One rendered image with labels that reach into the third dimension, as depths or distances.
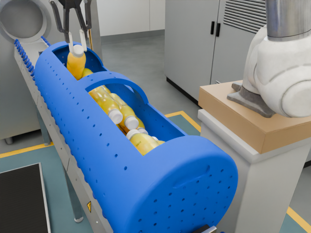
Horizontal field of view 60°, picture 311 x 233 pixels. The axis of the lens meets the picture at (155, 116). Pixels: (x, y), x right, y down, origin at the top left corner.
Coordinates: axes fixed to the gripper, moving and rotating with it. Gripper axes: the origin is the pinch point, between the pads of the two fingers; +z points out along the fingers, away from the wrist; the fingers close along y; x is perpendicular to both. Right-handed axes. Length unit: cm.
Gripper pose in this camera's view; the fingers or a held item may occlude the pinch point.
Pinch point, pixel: (77, 42)
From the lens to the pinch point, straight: 100.4
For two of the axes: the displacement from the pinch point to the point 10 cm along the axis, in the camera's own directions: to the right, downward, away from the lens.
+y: -8.6, 2.7, -4.4
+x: 5.2, 4.4, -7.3
